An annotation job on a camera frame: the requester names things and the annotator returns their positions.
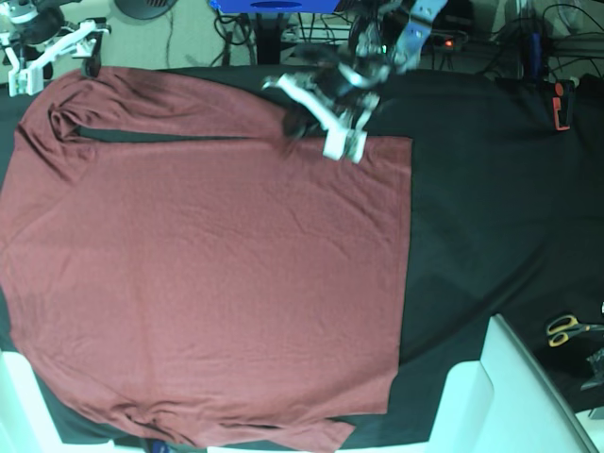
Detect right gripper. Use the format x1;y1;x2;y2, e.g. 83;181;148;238
18;18;111;77

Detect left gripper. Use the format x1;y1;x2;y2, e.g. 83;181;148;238
262;60;391;140

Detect maroon long-sleeve T-shirt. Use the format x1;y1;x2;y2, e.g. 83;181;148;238
1;68;411;452

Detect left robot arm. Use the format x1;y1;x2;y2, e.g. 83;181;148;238
262;1;446;139

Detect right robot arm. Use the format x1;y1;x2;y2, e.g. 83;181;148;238
1;1;111;81

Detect dark round fan base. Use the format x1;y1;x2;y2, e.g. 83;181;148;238
114;0;176;21

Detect white power strip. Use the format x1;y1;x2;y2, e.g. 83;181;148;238
281;25;467;50

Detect blue plastic box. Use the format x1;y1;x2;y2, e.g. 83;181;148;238
210;0;340;14

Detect black table cloth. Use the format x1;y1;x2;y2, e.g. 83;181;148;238
0;65;604;447

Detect orange black clamp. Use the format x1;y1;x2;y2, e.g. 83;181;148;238
552;79;577;131

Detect blue clamp at bottom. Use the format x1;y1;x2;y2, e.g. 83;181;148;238
145;439;172;453

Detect crumpled black plastic piece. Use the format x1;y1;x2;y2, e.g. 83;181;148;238
580;349;604;391

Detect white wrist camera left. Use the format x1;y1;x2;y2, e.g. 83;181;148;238
323;129;367;164

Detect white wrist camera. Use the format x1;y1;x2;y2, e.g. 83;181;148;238
323;129;367;164
8;66;44;97

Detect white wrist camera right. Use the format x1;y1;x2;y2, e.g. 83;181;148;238
8;66;44;97

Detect black stand post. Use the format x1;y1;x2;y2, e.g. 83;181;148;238
254;13;289;65

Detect yellow-handled scissors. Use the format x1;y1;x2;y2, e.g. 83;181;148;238
545;314;603;347

